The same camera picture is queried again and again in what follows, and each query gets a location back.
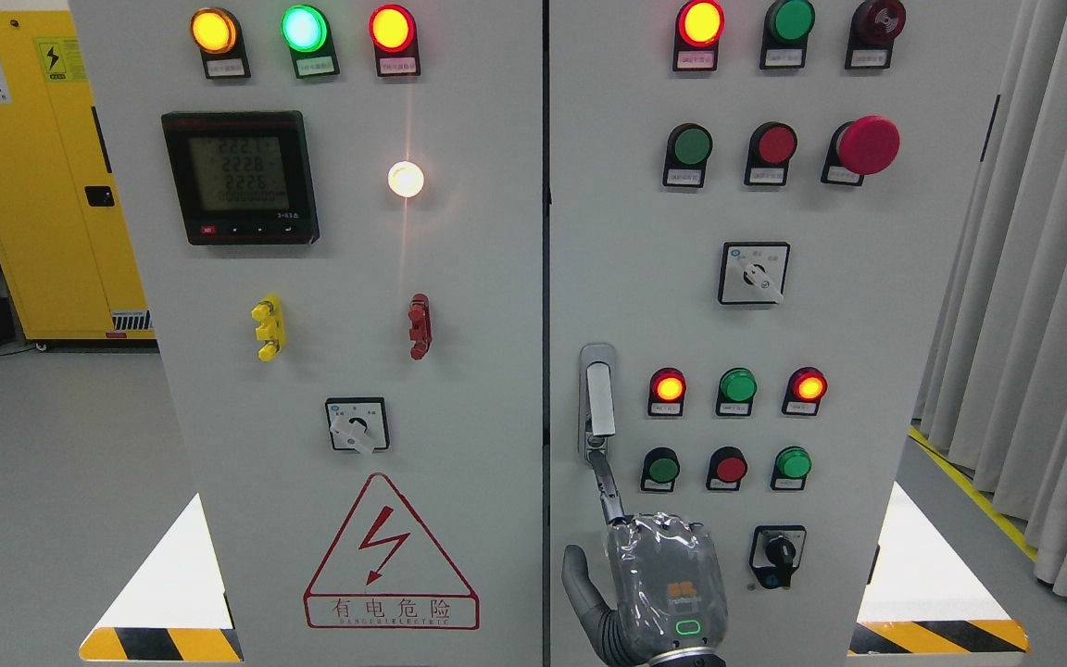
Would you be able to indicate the red emergency stop button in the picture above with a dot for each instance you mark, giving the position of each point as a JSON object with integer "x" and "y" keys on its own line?
{"x": 861, "y": 148}

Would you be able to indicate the right grey cabinet door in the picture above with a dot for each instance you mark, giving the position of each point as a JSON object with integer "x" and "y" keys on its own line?
{"x": 637, "y": 265}

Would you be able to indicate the yellow terminal post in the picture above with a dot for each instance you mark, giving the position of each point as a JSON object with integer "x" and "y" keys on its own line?
{"x": 267, "y": 314}

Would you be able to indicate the left grey cabinet door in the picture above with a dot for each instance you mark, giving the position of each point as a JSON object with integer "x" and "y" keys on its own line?
{"x": 466, "y": 421}

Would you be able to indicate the grey cabinet door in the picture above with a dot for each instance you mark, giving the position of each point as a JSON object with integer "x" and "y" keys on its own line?
{"x": 637, "y": 265}
{"x": 466, "y": 421}

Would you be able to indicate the black key selector switch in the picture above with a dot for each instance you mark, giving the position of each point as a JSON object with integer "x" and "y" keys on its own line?
{"x": 776, "y": 554}

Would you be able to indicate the yellow safety cabinet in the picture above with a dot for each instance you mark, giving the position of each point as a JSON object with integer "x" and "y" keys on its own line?
{"x": 64, "y": 246}

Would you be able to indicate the top red indicator right door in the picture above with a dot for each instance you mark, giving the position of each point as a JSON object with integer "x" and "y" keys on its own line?
{"x": 697, "y": 32}

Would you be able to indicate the dark red buzzer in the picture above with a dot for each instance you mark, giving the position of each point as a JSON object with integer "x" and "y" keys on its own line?
{"x": 873, "y": 30}

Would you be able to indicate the top green indicator right door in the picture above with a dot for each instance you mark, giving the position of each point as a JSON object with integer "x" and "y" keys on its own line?
{"x": 785, "y": 34}

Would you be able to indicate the amber indicator light left door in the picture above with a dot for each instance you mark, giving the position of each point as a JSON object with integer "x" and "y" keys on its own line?
{"x": 218, "y": 36}

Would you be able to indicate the green push button lower left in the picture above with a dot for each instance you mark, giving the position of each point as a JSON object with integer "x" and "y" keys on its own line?
{"x": 659, "y": 471}

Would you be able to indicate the lit red indicator right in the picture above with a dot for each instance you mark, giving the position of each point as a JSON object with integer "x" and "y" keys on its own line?
{"x": 804, "y": 391}

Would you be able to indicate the silver door handle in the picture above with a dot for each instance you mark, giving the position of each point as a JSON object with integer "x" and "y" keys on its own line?
{"x": 596, "y": 416}

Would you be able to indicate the digital power meter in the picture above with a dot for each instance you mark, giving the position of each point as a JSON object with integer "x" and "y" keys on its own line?
{"x": 242, "y": 177}

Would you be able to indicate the green indicator middle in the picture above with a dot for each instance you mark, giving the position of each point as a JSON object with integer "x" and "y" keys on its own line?
{"x": 736, "y": 392}

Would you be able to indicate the door rotary switch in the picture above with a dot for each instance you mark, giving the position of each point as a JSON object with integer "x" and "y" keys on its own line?
{"x": 753, "y": 273}
{"x": 358, "y": 424}

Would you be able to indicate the red push button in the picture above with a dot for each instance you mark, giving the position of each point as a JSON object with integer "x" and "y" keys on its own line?
{"x": 726, "y": 470}
{"x": 771, "y": 147}

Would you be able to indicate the right door upper rotary switch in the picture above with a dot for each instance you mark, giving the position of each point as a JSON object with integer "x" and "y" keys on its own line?
{"x": 753, "y": 273}

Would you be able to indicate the green push button upper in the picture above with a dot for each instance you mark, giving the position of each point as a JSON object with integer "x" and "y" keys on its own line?
{"x": 687, "y": 152}

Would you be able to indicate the red indicator light left door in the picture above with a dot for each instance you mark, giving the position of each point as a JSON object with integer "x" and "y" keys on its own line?
{"x": 394, "y": 36}

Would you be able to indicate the white indicator light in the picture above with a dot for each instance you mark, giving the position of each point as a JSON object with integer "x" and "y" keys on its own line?
{"x": 406, "y": 179}

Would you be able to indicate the red warning triangle sticker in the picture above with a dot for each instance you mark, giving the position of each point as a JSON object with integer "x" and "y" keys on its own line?
{"x": 385, "y": 570}

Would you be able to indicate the lit red indicator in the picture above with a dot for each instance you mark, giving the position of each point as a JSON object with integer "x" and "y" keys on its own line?
{"x": 804, "y": 391}
{"x": 667, "y": 391}

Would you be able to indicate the green push button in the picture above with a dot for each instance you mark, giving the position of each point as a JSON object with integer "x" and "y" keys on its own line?
{"x": 659, "y": 471}
{"x": 687, "y": 152}
{"x": 791, "y": 469}

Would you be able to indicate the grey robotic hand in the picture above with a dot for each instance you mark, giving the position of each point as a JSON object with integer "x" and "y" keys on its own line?
{"x": 669, "y": 583}

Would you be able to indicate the red terminal post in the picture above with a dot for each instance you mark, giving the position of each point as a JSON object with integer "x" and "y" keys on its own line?
{"x": 420, "y": 326}

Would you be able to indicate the red push button upper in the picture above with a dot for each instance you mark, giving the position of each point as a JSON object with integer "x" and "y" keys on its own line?
{"x": 771, "y": 147}

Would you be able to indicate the green push button lower right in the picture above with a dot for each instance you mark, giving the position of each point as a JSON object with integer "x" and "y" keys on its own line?
{"x": 791, "y": 469}

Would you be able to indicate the grey curtain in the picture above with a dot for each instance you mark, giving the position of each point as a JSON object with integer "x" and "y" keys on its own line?
{"x": 994, "y": 395}

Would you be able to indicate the left door rotary switch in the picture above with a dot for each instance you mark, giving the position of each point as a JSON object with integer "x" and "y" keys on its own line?
{"x": 358, "y": 424}

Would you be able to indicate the lit red indicator left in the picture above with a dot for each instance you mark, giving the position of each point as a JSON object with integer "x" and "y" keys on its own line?
{"x": 667, "y": 391}

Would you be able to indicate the green indicator light left door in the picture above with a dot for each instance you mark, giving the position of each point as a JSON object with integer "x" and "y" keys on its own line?
{"x": 307, "y": 34}

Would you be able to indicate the red push button lower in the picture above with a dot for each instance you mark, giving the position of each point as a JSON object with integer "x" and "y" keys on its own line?
{"x": 726, "y": 470}

